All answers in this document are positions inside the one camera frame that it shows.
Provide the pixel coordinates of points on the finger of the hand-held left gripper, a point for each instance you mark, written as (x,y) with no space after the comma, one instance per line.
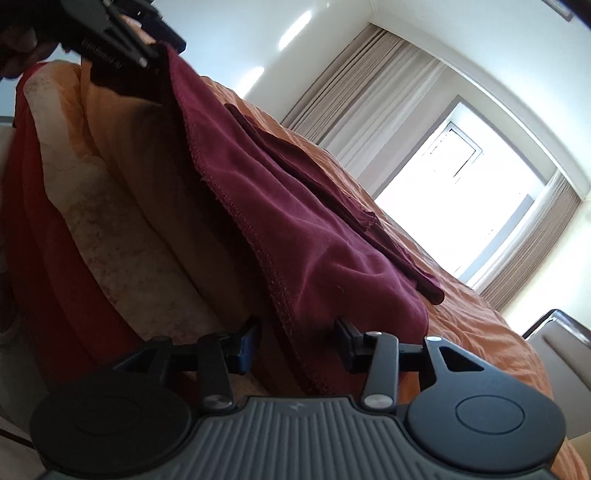
(111,32)
(166,30)

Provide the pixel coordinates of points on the white sheer curtain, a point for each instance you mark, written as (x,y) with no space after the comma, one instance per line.
(392,106)
(489,272)

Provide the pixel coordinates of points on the orange duvet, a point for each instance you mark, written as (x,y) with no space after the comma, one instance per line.
(475,350)

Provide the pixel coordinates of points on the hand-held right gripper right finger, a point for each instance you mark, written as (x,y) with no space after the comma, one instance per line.
(347,345)

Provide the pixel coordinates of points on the beige curtain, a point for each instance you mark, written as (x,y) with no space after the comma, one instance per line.
(540,240)
(341,78)

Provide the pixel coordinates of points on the window with grey frame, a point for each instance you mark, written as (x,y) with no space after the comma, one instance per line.
(461,184)

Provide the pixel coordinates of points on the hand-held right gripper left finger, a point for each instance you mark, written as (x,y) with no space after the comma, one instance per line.
(248,347)

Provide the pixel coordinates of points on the grey padded headboard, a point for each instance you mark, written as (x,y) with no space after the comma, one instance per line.
(561,339)

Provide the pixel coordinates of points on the maroon long-sleeved sweater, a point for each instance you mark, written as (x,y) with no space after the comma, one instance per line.
(286,212)

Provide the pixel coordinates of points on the red bed cover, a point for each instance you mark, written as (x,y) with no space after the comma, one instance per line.
(41,240)

